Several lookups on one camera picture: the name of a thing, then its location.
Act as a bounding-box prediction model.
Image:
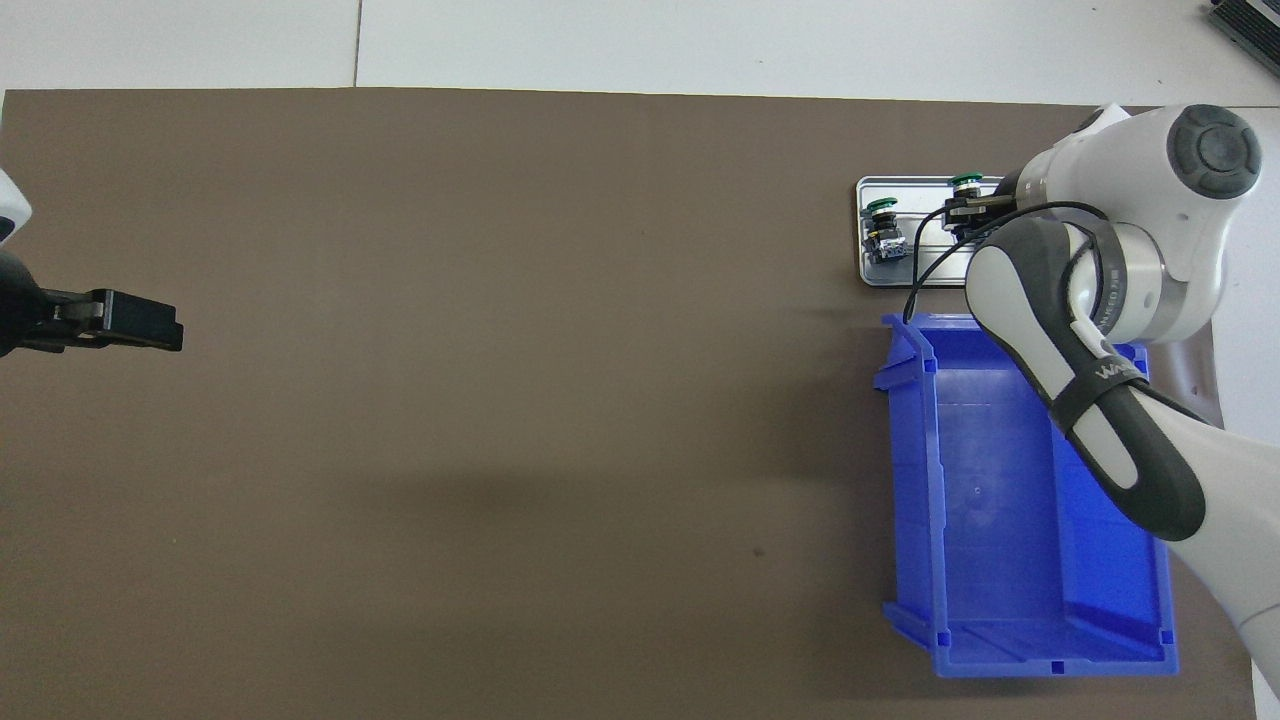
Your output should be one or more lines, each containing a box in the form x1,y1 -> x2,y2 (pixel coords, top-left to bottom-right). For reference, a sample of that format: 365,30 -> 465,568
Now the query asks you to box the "grey metal tray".
855,175 -> 1009,291

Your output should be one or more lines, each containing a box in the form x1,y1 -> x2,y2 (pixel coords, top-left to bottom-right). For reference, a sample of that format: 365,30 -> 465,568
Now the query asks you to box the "blue plastic storage bin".
872,312 -> 1180,680

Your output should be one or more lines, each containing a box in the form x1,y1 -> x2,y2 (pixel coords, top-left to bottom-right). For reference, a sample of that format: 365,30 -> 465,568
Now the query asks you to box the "green push button switch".
864,197 -> 910,265
947,172 -> 991,241

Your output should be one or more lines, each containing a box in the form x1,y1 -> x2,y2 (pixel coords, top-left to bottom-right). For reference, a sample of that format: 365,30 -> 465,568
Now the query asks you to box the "dark grey ribbed device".
1204,0 -> 1280,53

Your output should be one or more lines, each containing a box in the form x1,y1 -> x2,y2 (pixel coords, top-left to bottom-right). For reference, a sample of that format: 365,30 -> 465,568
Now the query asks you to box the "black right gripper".
945,169 -> 1030,243

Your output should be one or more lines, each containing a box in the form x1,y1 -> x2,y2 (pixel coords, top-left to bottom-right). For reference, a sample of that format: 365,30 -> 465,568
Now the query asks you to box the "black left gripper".
0,249 -> 185,359

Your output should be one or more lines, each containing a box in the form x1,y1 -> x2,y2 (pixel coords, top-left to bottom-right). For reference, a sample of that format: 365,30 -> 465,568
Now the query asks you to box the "brown table mat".
0,87 -> 1257,720

